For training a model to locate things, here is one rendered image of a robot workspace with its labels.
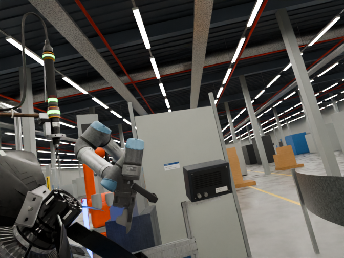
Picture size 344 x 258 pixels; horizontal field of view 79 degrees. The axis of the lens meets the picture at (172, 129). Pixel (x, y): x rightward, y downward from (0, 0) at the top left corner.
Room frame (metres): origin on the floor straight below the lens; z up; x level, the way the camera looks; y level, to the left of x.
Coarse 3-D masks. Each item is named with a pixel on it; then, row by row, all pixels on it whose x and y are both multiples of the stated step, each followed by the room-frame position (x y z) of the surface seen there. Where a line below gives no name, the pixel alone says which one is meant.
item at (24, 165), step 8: (8, 152) 0.78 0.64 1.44; (16, 152) 0.81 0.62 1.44; (24, 152) 0.83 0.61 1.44; (0, 160) 0.73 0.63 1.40; (8, 160) 0.75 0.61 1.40; (16, 160) 0.77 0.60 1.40; (24, 160) 0.79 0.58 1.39; (32, 160) 0.81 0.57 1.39; (8, 168) 0.73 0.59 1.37; (16, 168) 0.74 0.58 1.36; (24, 168) 0.76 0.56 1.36; (32, 168) 0.78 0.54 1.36; (40, 168) 0.80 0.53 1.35; (16, 176) 0.72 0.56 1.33; (24, 176) 0.74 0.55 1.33; (32, 176) 0.75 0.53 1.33; (40, 176) 0.77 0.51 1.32; (32, 184) 0.73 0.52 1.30; (40, 184) 0.74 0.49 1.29
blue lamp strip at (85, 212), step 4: (84, 200) 1.13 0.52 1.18; (84, 204) 1.13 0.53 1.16; (84, 208) 1.13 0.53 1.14; (84, 212) 1.13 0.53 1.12; (84, 216) 1.13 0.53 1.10; (84, 220) 1.13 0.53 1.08; (88, 220) 1.13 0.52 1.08; (84, 224) 1.13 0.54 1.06; (88, 224) 1.13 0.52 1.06; (92, 256) 1.13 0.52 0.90
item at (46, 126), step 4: (40, 116) 0.75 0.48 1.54; (44, 116) 0.75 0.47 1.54; (40, 120) 0.75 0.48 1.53; (44, 120) 0.75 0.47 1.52; (48, 120) 0.76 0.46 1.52; (40, 124) 0.77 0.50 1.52; (44, 124) 0.76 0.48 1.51; (48, 124) 0.76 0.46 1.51; (44, 128) 0.77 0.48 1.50; (48, 128) 0.76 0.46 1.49; (44, 132) 0.77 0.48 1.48; (48, 132) 0.76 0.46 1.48; (44, 136) 0.77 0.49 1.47; (48, 136) 0.76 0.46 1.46; (52, 136) 0.76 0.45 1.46; (56, 136) 0.76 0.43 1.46; (60, 136) 0.77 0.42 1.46; (64, 136) 0.79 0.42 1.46; (52, 140) 0.81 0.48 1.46
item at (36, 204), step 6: (30, 192) 0.62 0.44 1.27; (30, 198) 0.62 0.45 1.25; (36, 198) 0.64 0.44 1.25; (42, 198) 0.66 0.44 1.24; (24, 204) 0.60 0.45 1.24; (30, 204) 0.62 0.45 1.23; (36, 204) 0.64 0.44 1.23; (24, 210) 0.60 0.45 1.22; (36, 210) 0.64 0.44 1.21; (18, 216) 0.59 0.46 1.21; (24, 216) 0.60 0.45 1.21; (30, 216) 0.62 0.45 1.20; (36, 216) 0.64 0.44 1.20; (18, 222) 0.59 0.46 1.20; (24, 222) 0.60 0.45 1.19; (30, 222) 0.62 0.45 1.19
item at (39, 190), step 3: (42, 186) 0.75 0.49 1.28; (45, 186) 0.75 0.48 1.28; (36, 189) 0.73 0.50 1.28; (39, 189) 0.74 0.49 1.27; (42, 189) 0.74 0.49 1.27; (45, 189) 0.74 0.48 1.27; (48, 189) 0.75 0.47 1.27; (33, 192) 0.72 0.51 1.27; (36, 192) 0.72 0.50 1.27; (39, 192) 0.73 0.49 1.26; (42, 192) 0.73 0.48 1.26; (45, 192) 0.74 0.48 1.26; (48, 192) 0.74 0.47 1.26; (42, 195) 0.73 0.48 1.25; (45, 195) 0.73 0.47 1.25
